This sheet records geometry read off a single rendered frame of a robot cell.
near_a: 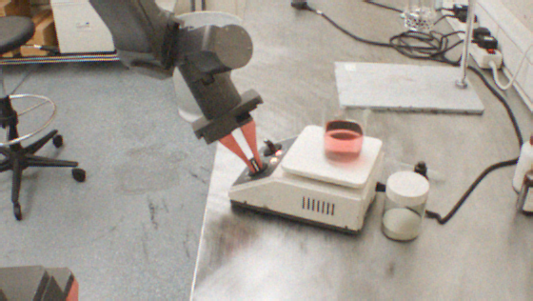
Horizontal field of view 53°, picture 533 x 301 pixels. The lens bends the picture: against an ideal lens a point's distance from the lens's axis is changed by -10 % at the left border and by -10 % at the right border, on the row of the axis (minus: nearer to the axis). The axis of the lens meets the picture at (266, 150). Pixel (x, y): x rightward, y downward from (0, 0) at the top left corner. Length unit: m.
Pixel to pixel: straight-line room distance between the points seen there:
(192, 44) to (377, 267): 0.37
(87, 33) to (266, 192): 2.34
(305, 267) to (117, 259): 1.21
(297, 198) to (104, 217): 1.36
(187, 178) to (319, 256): 1.48
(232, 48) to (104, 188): 1.57
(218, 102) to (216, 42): 0.11
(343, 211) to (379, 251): 0.07
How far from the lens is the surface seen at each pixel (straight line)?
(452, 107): 1.16
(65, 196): 2.24
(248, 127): 0.79
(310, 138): 0.85
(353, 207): 0.78
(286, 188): 0.80
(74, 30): 3.08
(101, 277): 1.87
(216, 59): 0.71
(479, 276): 0.79
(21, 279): 0.32
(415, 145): 1.03
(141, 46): 0.69
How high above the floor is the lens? 1.28
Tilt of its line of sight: 33 degrees down
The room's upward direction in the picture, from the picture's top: straight up
